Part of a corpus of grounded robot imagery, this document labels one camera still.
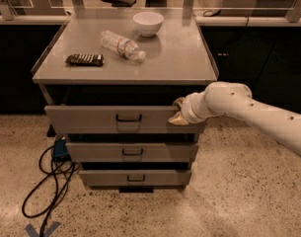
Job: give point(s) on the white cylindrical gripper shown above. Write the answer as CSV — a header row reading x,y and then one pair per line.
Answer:
x,y
189,110

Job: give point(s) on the grey top drawer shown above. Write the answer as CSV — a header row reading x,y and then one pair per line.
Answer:
x,y
116,119

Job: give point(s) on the grey drawer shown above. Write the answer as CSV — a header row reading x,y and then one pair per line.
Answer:
x,y
124,178
131,152
116,119

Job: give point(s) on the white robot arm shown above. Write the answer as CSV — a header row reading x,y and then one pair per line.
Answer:
x,y
234,100

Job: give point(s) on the grey metal drawer cabinet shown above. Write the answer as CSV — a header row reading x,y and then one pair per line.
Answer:
x,y
176,64

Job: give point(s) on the grey middle drawer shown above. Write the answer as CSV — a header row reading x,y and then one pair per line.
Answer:
x,y
131,152

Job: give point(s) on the grey bottom drawer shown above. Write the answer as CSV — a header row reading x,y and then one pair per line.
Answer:
x,y
124,178

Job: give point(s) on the clear plastic water bottle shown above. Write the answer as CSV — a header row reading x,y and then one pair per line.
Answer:
x,y
124,47

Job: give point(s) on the white ceramic bowl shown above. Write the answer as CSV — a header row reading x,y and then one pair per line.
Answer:
x,y
148,24

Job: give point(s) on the dark striped snack bar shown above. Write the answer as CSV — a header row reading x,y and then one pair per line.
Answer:
x,y
85,60

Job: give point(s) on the blue power adapter box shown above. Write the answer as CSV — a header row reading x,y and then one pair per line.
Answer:
x,y
60,152

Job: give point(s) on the black chair armrest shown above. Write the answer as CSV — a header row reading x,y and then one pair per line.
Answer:
x,y
120,3

